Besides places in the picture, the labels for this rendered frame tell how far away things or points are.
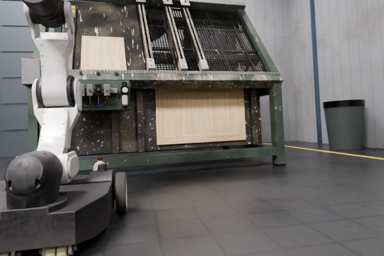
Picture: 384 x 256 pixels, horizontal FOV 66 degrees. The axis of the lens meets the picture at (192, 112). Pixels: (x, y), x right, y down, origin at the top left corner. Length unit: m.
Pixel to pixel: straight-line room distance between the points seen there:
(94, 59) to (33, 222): 1.86
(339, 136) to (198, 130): 2.21
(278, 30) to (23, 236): 6.06
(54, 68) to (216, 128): 1.84
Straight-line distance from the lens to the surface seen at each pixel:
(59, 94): 1.44
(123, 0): 3.49
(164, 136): 2.77
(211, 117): 2.90
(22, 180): 1.07
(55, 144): 1.37
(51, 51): 1.46
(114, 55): 2.78
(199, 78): 2.64
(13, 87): 5.96
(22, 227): 1.11
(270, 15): 6.63
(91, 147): 2.75
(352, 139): 4.44
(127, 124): 2.75
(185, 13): 3.40
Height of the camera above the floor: 0.43
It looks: 2 degrees up
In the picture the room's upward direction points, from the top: 2 degrees counter-clockwise
